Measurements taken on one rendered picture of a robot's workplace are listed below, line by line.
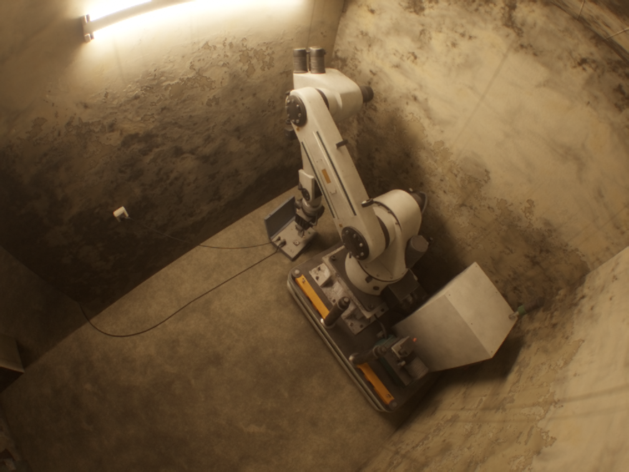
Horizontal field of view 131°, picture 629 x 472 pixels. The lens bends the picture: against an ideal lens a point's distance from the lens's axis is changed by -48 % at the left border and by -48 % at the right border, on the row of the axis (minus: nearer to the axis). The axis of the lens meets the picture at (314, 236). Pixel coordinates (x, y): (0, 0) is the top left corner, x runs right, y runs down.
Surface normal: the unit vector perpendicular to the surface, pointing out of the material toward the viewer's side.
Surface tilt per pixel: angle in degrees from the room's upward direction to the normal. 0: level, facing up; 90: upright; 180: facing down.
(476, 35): 89
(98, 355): 0
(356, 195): 33
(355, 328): 0
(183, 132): 90
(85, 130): 90
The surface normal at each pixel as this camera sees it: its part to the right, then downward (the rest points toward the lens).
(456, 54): -0.72, 0.52
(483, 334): 0.15, -0.52
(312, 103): 0.46, -0.04
